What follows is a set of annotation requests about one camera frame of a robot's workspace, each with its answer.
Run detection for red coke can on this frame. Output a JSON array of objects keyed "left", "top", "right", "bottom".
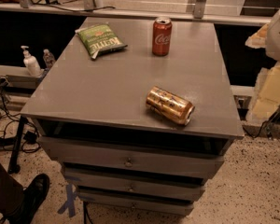
[{"left": 152, "top": 17, "right": 172, "bottom": 56}]

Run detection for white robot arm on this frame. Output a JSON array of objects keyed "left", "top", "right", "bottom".
[{"left": 266, "top": 9, "right": 280, "bottom": 62}]

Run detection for gold drink can lying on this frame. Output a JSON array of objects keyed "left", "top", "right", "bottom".
[{"left": 146, "top": 86, "right": 195, "bottom": 125}]

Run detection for green jalapeno chip bag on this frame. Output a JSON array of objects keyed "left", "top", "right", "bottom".
[{"left": 76, "top": 23, "right": 127, "bottom": 60}]

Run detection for blue tape cross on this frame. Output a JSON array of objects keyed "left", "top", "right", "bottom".
[{"left": 57, "top": 184, "right": 77, "bottom": 217}]

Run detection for white pump dispenser bottle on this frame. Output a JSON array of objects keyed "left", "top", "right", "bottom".
[{"left": 21, "top": 46, "right": 41, "bottom": 77}]

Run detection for black shoe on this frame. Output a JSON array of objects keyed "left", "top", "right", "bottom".
[{"left": 7, "top": 174, "right": 49, "bottom": 224}]

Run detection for black stand leg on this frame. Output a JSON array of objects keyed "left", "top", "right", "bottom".
[{"left": 7, "top": 117, "right": 27, "bottom": 174}]

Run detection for brown trouser leg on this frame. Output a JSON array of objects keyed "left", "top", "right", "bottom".
[{"left": 0, "top": 163, "right": 24, "bottom": 216}]

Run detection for black floor cables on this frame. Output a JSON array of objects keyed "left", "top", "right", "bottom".
[{"left": 0, "top": 77, "right": 41, "bottom": 154}]

